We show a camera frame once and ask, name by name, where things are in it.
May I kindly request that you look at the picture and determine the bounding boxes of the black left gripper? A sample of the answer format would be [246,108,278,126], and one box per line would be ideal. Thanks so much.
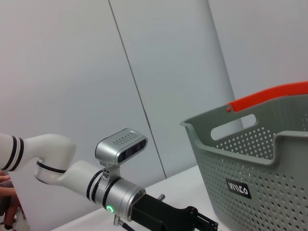
[131,193,219,231]

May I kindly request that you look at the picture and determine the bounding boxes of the grey perforated storage basket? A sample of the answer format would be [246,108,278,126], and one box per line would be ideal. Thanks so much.
[180,93,308,231]

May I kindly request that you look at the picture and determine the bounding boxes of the metal left wrist connector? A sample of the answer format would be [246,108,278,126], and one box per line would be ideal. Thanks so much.
[113,215,125,227]

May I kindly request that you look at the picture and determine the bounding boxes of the orange basket latch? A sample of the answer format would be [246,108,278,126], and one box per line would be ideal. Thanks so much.
[227,81,308,113]

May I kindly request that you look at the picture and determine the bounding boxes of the seated person dark clothes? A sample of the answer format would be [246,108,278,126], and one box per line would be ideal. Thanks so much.
[0,169,31,231]

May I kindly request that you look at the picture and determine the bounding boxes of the thin dark gripper cable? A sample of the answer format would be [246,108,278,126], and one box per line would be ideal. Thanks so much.
[121,221,136,231]

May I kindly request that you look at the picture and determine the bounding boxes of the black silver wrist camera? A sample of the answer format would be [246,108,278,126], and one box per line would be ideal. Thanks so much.
[95,129,148,190]

